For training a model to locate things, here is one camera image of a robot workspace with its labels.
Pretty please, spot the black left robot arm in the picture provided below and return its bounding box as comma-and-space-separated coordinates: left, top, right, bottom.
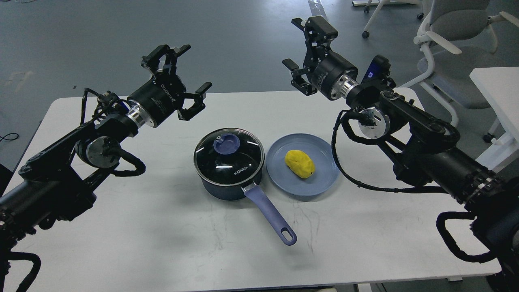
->
1, 44, 212, 292

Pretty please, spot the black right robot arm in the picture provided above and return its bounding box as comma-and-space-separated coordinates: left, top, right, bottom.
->
283, 15, 519, 292

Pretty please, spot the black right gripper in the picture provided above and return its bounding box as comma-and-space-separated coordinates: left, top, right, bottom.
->
282, 15, 358, 101

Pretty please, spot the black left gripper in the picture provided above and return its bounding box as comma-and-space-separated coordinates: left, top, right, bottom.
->
127, 44, 212, 128

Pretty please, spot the yellow potato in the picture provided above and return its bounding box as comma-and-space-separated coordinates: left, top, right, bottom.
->
284, 150, 315, 179

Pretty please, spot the dark pot with blue handle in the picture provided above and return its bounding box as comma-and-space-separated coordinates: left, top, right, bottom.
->
193, 128, 297, 246

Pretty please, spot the white chair base with casters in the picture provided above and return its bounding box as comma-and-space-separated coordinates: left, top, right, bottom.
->
352, 0, 425, 39

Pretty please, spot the white grey office chair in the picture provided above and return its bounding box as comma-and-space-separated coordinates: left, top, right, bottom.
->
404, 0, 518, 127

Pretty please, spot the blue round plate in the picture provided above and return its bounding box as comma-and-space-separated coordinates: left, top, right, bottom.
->
266, 133, 340, 201

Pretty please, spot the glass pot lid blue knob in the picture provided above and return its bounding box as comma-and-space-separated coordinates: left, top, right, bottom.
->
193, 128, 265, 187

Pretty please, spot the white side table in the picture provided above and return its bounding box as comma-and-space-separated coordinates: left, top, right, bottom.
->
470, 67, 519, 172

